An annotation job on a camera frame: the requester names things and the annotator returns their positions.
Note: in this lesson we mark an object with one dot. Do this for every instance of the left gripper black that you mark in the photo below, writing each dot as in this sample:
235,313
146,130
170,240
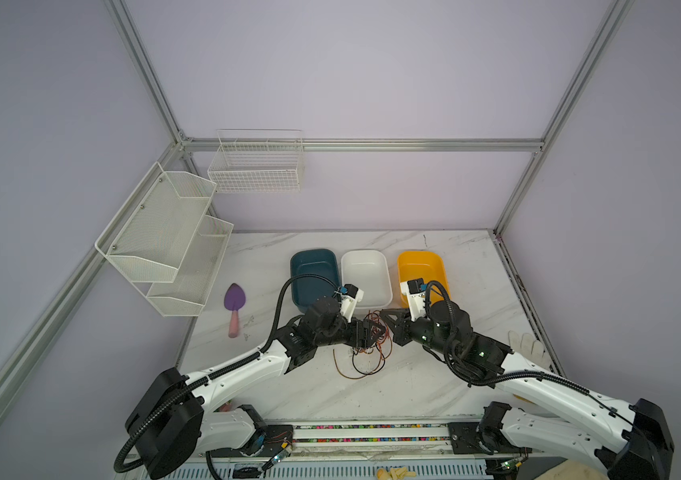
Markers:
364,339

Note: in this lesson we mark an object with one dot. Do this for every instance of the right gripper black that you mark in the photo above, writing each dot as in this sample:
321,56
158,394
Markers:
398,325

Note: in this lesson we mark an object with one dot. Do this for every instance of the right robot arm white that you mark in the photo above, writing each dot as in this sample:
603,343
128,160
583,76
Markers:
622,440

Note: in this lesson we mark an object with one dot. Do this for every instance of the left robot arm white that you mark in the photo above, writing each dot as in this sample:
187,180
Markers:
179,415

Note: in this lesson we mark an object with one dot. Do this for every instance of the white plastic bin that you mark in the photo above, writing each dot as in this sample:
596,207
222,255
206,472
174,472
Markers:
368,271

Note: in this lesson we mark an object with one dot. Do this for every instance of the yellow plastic bin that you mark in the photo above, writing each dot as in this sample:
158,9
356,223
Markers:
421,264

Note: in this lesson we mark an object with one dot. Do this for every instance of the teal plastic bin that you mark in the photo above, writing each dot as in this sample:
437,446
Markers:
320,276

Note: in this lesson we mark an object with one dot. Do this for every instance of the white work glove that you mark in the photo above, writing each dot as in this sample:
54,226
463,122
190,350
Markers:
528,346

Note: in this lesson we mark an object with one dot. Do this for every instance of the white mesh two-tier shelf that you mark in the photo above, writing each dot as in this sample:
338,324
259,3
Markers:
167,244

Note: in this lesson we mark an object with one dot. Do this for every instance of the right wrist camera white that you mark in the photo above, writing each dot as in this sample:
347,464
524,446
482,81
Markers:
414,292

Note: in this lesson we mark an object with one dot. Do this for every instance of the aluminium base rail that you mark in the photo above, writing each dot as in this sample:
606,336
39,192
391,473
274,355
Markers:
406,449

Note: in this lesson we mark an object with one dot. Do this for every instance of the white wire basket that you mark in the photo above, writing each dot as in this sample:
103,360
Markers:
258,161

